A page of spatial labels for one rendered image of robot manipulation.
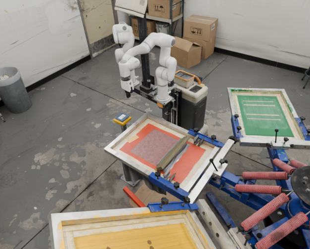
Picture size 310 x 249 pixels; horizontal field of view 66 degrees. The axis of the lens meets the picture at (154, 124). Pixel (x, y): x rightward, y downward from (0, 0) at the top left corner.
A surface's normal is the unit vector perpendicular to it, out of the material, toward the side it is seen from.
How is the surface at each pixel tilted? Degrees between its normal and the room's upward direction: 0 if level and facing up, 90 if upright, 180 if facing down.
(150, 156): 0
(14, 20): 90
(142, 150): 0
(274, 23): 90
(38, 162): 0
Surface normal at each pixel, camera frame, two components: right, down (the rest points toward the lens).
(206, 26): -0.51, 0.56
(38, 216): -0.04, -0.74
